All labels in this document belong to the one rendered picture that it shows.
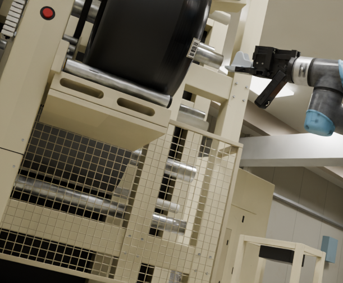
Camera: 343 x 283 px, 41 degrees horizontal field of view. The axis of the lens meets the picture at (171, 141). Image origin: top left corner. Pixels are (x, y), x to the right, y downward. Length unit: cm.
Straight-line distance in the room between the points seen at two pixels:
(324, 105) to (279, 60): 19
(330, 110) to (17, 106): 87
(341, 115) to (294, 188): 1103
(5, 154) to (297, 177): 1123
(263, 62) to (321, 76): 17
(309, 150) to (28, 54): 685
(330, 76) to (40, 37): 85
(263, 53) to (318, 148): 666
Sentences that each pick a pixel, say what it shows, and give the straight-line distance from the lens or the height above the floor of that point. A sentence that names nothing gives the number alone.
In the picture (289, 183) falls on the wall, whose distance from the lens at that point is 1206.
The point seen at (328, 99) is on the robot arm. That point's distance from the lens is 120.
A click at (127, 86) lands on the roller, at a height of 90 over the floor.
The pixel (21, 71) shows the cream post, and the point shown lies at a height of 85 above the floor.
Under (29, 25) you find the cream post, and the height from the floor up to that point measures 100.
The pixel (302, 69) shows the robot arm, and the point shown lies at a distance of 123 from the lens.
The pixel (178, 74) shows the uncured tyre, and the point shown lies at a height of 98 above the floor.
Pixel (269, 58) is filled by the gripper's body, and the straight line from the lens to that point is 128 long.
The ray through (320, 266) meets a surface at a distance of 386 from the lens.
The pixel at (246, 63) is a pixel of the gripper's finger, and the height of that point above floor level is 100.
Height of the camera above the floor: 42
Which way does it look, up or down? 15 degrees up
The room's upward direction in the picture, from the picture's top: 14 degrees clockwise
